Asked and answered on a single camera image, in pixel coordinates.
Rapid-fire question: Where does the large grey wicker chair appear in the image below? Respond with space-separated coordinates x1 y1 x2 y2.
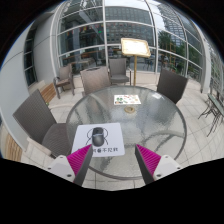
12 89 72 158

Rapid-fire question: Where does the white mouse pad black drawing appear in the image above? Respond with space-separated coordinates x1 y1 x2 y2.
71 122 126 158

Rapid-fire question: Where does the wooden slatted bench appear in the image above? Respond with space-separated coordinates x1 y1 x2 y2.
38 82 58 105
0 124 23 163

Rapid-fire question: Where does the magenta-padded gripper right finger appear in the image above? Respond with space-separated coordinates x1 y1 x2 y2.
134 143 183 186

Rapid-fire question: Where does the black computer mouse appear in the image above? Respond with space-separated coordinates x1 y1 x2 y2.
90 126 105 148

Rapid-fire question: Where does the dark metal folding furniture group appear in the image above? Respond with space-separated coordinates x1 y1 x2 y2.
198 89 224 138

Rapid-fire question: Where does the tan tape roll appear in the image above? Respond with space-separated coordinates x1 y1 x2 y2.
124 105 136 114

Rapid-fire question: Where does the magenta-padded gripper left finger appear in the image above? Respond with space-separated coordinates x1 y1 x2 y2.
45 143 95 187

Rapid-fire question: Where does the gold menu display stand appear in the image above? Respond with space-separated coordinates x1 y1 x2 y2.
120 37 152 87

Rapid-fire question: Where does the printed picture menu card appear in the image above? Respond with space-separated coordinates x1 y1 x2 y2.
113 94 142 106

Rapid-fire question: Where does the dark grey wicker chair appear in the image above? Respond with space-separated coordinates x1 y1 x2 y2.
156 68 189 105

